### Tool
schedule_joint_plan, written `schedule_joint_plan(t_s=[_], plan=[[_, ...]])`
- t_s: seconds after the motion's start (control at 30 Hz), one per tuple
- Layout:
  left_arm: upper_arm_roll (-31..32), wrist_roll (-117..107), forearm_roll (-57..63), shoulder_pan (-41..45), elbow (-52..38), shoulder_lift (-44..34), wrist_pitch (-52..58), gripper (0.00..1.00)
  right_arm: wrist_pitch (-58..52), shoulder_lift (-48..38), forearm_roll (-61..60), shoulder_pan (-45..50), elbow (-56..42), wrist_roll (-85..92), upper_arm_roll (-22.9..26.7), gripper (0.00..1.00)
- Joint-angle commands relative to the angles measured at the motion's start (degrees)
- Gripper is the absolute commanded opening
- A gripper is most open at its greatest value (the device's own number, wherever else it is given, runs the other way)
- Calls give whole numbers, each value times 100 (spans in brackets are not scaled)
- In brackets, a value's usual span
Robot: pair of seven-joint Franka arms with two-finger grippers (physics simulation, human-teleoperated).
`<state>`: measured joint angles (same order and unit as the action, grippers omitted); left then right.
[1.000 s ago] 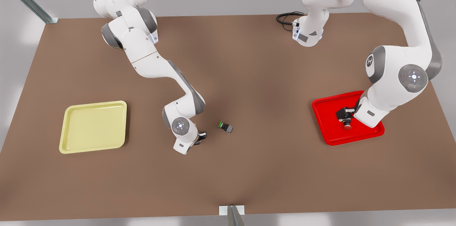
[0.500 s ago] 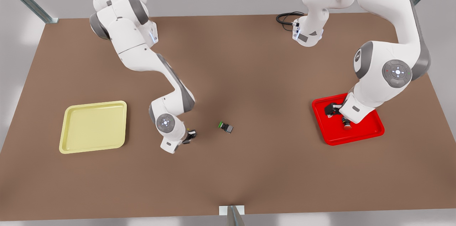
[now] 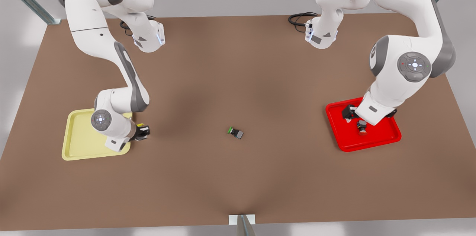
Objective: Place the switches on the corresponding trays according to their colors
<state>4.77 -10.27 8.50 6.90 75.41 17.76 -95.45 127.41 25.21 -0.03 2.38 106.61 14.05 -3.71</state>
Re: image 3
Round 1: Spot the red tray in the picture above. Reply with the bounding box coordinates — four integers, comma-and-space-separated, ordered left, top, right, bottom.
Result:
325, 97, 402, 153

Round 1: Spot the yellow tray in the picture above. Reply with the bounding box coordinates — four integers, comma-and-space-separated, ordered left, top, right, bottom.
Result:
62, 109, 134, 161

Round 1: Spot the black cable loop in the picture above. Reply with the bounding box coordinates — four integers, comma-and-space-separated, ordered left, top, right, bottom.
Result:
288, 12, 319, 33
119, 15, 157, 36

